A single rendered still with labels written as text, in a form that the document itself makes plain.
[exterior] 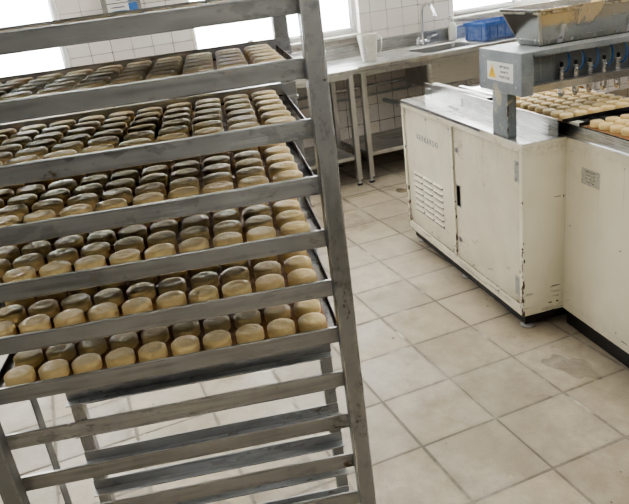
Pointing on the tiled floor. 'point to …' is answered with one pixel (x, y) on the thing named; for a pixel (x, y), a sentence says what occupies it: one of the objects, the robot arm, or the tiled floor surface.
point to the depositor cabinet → (489, 203)
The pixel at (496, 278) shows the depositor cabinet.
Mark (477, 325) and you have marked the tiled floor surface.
